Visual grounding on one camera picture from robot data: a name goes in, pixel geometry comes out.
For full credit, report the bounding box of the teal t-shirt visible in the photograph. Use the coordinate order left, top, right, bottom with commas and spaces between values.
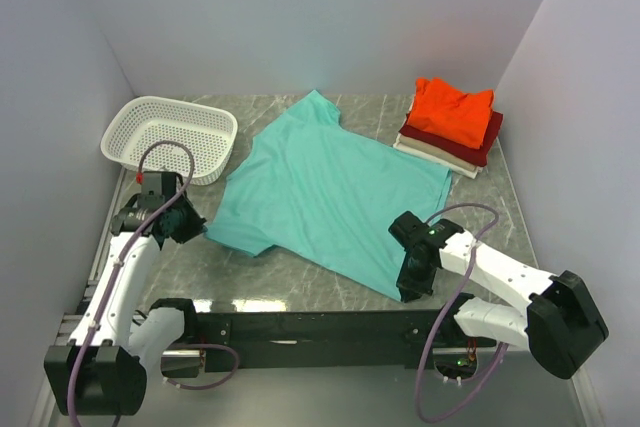
205, 91, 452, 300

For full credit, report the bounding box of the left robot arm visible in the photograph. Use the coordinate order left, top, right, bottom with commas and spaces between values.
44, 171, 205, 419

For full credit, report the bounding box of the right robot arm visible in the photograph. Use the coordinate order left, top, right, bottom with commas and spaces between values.
389, 212, 609, 380

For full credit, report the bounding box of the folded white t-shirt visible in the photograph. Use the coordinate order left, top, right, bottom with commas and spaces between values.
393, 142, 482, 179

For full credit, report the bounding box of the white perforated plastic basket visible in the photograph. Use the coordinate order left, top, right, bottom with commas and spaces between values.
100, 96, 238, 185

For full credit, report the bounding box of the folded beige t-shirt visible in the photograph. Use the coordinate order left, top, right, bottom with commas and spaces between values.
393, 134, 476, 168

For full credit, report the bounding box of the folded dark red t-shirt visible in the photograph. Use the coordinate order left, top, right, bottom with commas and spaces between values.
399, 111, 503, 167

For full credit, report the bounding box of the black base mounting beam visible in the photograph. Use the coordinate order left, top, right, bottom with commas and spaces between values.
139, 307, 501, 379

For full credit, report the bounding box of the folded orange t-shirt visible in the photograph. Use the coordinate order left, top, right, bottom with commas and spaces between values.
407, 78, 494, 149

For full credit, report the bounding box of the aluminium extrusion rail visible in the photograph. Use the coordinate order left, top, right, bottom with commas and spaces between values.
27, 310, 604, 427

